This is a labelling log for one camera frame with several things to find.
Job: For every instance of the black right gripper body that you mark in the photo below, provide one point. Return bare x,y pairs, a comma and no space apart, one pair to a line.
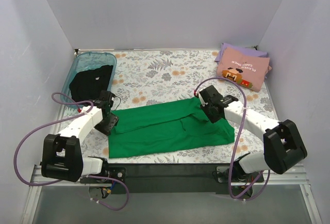
211,113

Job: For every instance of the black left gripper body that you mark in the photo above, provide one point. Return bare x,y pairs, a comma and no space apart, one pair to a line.
109,123

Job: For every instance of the green t shirt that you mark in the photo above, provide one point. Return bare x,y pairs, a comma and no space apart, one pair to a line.
166,127

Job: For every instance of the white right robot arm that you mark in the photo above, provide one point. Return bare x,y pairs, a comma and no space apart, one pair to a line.
283,147

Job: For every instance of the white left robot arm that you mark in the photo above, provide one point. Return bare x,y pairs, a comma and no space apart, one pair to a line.
62,158

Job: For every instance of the black t shirt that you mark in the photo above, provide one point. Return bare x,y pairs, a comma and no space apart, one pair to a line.
87,85

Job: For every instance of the floral table mat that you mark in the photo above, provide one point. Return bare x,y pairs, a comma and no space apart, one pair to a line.
144,78

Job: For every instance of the blue plastic basket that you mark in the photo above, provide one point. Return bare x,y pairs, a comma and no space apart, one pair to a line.
87,61

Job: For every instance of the pink folded t shirt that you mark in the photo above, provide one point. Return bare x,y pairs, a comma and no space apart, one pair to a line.
247,83

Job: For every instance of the lavender folded t shirt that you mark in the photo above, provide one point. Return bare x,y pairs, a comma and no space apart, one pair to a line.
248,62

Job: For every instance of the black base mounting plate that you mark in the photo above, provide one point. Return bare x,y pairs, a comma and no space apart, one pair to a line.
171,178

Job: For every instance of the aluminium frame rail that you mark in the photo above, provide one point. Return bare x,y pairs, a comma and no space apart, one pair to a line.
286,198

